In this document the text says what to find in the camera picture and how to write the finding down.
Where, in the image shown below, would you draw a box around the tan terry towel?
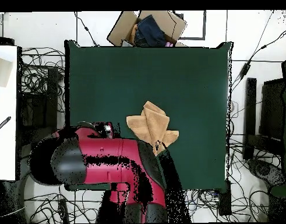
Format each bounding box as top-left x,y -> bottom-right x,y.
125,100 -> 180,156

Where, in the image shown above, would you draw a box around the dark green table cloth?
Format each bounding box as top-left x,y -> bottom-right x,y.
63,39 -> 234,193

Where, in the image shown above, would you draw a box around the black equipment rack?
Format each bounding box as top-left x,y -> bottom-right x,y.
17,67 -> 61,141

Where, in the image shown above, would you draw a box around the brown cardboard box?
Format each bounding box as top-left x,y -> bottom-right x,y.
106,10 -> 188,47

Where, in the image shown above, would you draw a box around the dark blue jeans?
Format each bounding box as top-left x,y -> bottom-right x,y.
133,14 -> 168,47

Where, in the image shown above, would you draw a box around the black striped tool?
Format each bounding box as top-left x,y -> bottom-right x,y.
0,115 -> 12,135

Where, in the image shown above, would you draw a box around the white desk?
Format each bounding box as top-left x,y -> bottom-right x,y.
0,45 -> 19,181

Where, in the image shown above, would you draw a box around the beige box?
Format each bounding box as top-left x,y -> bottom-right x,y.
0,55 -> 13,88

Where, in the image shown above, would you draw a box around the black upright stand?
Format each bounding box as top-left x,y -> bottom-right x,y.
242,77 -> 257,160

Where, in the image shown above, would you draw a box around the black monitor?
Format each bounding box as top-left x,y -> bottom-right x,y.
259,78 -> 286,141

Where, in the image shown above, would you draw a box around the black cable with inline plug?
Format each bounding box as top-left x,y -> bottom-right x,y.
73,10 -> 100,47

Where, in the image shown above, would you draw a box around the black cable with power adapter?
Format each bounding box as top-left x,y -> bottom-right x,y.
231,26 -> 286,94

